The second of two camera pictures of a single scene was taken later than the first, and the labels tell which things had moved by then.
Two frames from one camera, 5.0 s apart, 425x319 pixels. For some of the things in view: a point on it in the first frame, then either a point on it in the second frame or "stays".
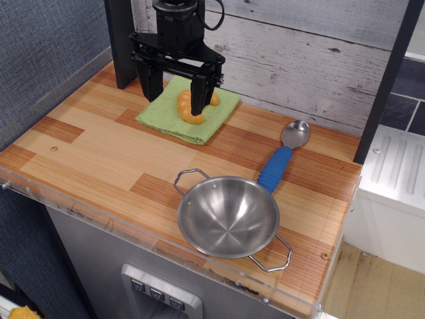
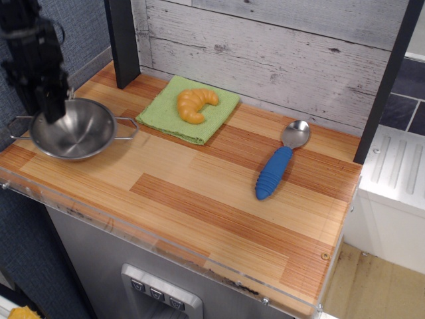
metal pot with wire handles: (231, 216) -> (87, 129)
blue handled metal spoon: (294, 134) stays
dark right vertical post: (398, 54) stays
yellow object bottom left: (24, 312) stays
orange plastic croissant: (184, 102) stays
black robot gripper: (179, 42) -> (31, 59)
